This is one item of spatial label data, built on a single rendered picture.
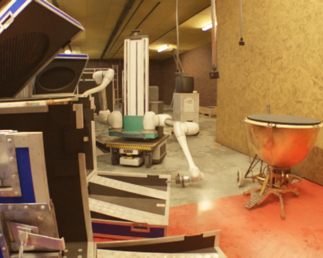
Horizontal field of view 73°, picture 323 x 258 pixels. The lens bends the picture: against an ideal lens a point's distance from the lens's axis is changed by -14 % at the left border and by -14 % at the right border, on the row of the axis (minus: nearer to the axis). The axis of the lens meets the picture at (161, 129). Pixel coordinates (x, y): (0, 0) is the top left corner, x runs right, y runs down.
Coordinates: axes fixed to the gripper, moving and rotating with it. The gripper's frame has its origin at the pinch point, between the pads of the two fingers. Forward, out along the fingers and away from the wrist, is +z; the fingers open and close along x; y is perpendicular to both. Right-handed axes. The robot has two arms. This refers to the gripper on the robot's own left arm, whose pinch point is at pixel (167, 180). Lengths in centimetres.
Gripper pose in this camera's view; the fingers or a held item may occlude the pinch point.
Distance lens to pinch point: 267.5
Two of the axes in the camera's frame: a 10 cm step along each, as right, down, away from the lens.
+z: -9.9, 1.4, 0.8
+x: -0.5, 1.5, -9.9
